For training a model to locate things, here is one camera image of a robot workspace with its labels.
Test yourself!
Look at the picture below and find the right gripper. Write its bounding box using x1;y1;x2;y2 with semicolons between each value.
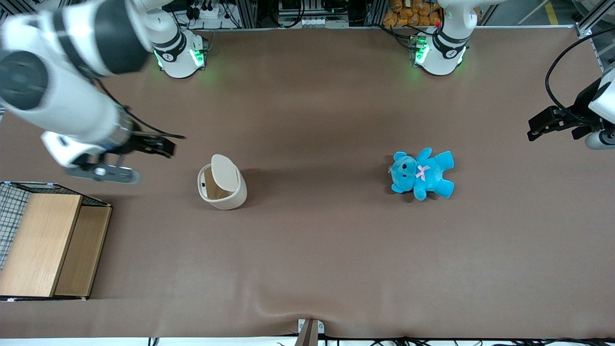
41;131;176;169

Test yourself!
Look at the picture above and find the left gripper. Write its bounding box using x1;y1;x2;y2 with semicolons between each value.
527;65;615;142

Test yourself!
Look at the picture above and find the white trash can with lid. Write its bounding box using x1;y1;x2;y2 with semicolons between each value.
197;154;248;210

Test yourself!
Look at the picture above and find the white power strip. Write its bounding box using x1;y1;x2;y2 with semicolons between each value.
191;4;237;21

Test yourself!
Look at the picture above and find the blue teddy bear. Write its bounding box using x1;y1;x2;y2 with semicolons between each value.
389;148;455;201

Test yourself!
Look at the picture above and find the brown table cloth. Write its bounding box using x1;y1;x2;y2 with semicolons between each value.
0;26;615;340

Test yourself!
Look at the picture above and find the orange packaged snacks pile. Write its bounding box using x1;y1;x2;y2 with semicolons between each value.
382;0;443;28

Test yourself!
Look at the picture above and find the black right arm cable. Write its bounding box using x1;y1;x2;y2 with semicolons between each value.
92;78;187;141

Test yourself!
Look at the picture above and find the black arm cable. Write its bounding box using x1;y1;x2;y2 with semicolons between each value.
545;28;615;123
92;78;187;141

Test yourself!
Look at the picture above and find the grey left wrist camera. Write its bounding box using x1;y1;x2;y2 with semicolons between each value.
584;130;615;150

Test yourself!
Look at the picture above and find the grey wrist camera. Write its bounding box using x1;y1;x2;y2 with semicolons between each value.
64;162;141;186
584;130;615;150

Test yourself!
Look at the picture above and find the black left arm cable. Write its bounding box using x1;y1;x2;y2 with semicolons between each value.
545;28;615;123

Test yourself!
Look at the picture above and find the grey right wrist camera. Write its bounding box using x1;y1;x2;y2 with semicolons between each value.
64;162;141;186

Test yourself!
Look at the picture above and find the aluminium frame post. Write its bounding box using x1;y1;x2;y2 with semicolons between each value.
0;0;39;15
572;0;615;39

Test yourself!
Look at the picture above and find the wooden shelf with wire mesh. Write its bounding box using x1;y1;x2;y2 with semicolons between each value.
0;181;113;302

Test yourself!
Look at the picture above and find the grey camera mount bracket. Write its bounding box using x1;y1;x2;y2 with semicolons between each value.
297;318;325;346

